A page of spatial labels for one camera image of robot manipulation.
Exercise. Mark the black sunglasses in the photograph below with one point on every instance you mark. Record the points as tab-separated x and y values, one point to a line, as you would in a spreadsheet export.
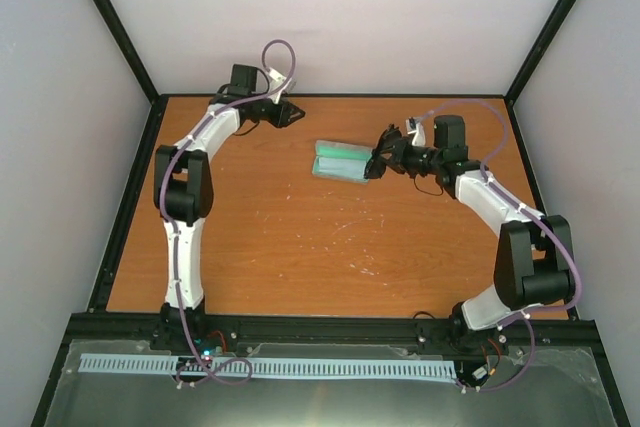
383	155

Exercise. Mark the grey leather glasses case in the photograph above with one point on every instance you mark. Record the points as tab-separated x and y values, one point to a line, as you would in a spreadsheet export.
324	148

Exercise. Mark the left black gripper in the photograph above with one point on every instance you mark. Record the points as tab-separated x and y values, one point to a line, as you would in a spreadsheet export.
285	110

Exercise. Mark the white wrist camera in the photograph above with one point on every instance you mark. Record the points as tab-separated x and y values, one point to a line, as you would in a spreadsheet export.
279	85
415	132

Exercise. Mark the light blue slotted cable duct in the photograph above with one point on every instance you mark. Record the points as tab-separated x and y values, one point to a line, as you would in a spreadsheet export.
273	368

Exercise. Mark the light blue cleaning cloth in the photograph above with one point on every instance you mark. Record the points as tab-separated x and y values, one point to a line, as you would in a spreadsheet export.
342	167

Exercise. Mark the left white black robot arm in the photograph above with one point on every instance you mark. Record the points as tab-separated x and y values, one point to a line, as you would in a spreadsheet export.
183	190

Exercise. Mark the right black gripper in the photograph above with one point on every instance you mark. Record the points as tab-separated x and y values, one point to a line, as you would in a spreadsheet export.
399	150

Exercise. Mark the black aluminium frame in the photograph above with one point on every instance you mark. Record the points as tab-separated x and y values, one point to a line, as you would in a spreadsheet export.
95	323

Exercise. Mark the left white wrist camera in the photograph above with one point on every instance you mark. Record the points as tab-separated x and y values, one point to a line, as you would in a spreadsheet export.
279	85

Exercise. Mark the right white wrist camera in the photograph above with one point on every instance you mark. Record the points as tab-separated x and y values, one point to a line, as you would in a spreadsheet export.
415	132

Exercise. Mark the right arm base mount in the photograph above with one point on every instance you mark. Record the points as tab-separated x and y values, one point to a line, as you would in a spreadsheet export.
451	335

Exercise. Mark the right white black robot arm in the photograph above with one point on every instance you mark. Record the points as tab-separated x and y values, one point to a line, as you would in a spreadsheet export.
534	267

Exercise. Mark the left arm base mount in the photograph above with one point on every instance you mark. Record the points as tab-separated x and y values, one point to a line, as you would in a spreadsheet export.
209	333

